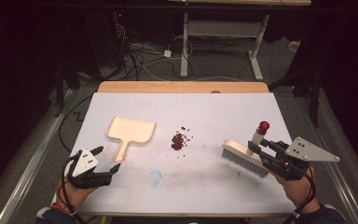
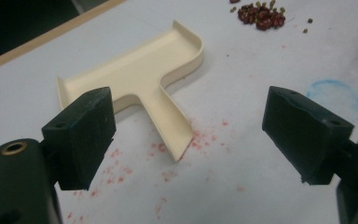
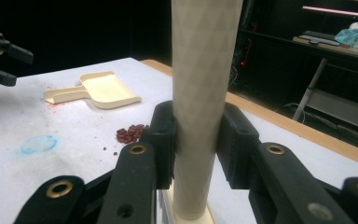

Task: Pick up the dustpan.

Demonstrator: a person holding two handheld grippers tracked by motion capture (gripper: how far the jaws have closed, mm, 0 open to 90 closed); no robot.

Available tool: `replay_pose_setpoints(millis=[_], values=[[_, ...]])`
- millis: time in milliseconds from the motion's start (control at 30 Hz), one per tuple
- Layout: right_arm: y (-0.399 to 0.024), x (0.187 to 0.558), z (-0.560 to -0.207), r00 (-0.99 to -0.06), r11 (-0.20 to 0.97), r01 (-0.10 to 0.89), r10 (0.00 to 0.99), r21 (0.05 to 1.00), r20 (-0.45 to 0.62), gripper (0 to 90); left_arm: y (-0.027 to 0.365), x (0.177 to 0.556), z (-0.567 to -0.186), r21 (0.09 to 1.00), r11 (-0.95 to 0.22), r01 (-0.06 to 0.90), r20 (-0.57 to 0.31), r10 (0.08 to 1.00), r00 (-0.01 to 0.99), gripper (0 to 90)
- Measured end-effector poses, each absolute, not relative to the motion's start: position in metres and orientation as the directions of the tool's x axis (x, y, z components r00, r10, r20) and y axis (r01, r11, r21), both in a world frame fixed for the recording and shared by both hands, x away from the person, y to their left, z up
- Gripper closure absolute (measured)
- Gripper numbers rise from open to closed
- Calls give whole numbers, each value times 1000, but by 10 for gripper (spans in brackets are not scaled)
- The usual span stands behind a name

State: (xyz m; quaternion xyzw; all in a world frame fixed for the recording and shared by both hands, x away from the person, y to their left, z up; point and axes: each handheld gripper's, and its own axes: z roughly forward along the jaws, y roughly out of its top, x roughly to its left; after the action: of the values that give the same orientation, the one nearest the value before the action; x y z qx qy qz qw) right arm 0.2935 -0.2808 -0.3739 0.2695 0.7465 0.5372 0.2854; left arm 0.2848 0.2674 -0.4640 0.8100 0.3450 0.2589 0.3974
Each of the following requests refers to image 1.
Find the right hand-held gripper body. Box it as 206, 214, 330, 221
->
260, 136, 341, 181

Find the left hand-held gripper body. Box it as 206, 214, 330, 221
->
67, 149, 113, 189

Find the cream hand brush red cap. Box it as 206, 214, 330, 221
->
221, 120, 270, 179

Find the cream plastic dustpan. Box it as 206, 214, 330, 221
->
105, 116, 157, 163

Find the pile of red beans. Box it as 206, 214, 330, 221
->
171, 125, 195, 159

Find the person's left hand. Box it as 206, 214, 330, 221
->
55, 176, 98, 214

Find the person's right hand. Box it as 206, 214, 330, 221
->
271, 166, 322, 215

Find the black stand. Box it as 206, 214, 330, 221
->
268, 62, 322, 129
53, 60, 102, 119

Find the white board table cover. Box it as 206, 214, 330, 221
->
51, 91, 296, 217

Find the wooden table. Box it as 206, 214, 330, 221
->
97, 80, 270, 94

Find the small white floor box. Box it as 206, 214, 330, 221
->
288, 40, 301, 53

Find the metal floor rail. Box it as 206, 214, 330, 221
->
0, 89, 77, 224
294, 96, 358, 224

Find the left hand-held gripper black cable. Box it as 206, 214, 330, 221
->
61, 155, 89, 224

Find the hand-held gripper black cable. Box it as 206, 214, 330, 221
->
61, 155, 89, 224
291, 167, 318, 224

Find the right hand-held gripper black cable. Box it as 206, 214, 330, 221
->
291, 167, 318, 224

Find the black floor cable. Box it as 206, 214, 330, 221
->
58, 94, 93, 154

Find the red bracelet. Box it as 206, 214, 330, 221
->
50, 203, 76, 217

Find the tangle of floor cables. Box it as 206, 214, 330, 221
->
105, 21, 246, 82

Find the white metal desk frame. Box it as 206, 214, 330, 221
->
167, 0, 312, 82

